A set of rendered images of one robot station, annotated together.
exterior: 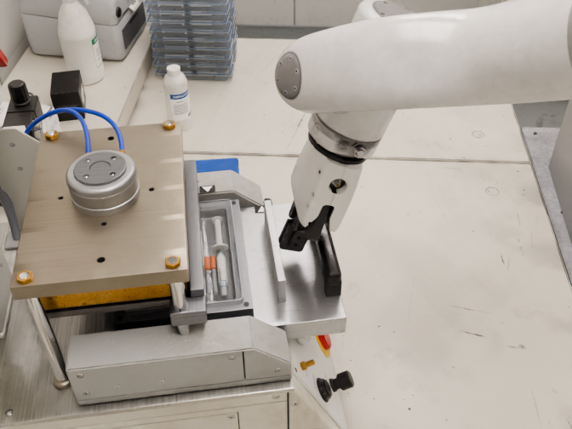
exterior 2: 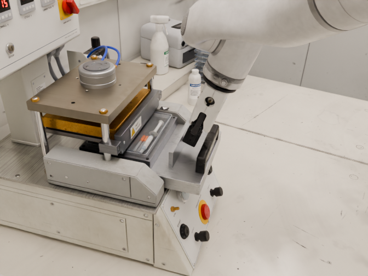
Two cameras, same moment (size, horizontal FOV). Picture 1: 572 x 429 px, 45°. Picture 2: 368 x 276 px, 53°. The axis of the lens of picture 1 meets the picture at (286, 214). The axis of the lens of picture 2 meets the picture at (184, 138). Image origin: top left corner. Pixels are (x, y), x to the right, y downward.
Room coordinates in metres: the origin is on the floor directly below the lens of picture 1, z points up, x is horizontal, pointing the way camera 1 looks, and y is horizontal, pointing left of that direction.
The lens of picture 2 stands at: (-0.01, -0.26, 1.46)
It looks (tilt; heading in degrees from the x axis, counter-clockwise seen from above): 33 degrees down; 23
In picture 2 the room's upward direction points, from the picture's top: 2 degrees clockwise
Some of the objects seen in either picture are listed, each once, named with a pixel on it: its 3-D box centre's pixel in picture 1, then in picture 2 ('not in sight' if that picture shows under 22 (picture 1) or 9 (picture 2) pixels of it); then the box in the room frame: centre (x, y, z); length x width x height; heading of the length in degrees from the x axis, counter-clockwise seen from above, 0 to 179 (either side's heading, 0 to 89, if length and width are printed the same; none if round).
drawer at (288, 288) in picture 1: (220, 265); (150, 143); (0.63, 0.09, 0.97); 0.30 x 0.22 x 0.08; 97
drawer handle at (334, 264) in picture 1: (323, 243); (208, 147); (0.65, -0.05, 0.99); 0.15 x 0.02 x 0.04; 7
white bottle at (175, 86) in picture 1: (177, 97); (194, 86); (1.27, 0.23, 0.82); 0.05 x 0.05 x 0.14
